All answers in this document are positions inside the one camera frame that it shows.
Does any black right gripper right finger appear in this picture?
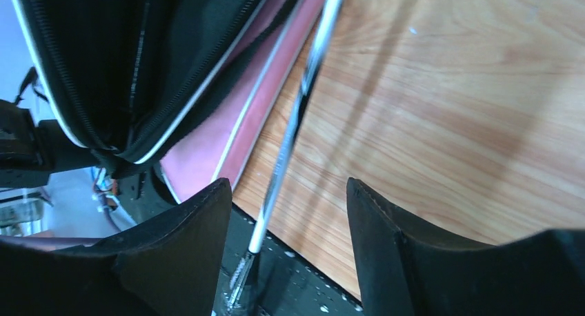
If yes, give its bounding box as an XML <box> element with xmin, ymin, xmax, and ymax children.
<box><xmin>346</xmin><ymin>178</ymin><xmax>584</xmax><ymax>315</ymax></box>

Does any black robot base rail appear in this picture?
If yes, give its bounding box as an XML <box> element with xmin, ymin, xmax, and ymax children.
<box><xmin>119</xmin><ymin>167</ymin><xmax>366</xmax><ymax>316</ymax></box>

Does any black racket cover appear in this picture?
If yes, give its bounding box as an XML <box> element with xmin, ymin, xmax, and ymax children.
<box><xmin>13</xmin><ymin>0</ymin><xmax>299</xmax><ymax>178</ymax></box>

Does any pink racket cover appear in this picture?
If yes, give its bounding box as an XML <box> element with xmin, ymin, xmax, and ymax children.
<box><xmin>161</xmin><ymin>0</ymin><xmax>325</xmax><ymax>204</ymax></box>

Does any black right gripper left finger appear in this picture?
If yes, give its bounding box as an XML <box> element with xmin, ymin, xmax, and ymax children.
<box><xmin>1</xmin><ymin>178</ymin><xmax>232</xmax><ymax>315</ymax></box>

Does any white racket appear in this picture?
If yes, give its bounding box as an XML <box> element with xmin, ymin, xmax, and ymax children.
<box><xmin>214</xmin><ymin>0</ymin><xmax>344</xmax><ymax>315</ymax></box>

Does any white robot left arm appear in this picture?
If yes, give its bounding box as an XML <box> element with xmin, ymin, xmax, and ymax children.
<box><xmin>1</xmin><ymin>67</ymin><xmax>99</xmax><ymax>188</ymax></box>

